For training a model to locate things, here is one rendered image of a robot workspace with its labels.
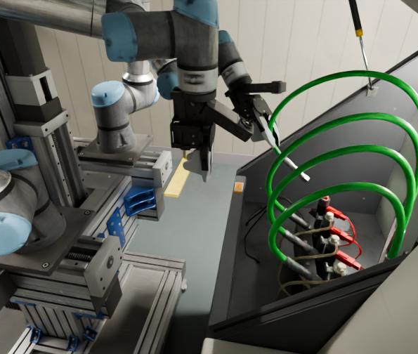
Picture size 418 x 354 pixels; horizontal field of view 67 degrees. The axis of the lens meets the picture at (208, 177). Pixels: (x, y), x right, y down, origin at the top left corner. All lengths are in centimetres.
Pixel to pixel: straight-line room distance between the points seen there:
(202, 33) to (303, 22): 214
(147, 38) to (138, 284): 144
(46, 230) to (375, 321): 72
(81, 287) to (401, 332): 70
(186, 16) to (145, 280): 148
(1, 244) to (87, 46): 258
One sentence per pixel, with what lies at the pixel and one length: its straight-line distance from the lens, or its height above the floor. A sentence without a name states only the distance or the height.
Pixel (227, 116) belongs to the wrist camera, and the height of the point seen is 137.
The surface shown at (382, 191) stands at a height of 131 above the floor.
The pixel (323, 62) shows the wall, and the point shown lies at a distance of 274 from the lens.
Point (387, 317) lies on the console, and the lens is 55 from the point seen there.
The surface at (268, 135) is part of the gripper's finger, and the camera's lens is 87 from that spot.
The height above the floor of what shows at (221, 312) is 95.
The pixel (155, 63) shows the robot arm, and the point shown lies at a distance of 93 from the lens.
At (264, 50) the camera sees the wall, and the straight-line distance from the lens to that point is 270.
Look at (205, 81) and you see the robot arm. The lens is 58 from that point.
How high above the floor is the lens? 161
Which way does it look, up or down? 34 degrees down
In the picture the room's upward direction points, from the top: straight up
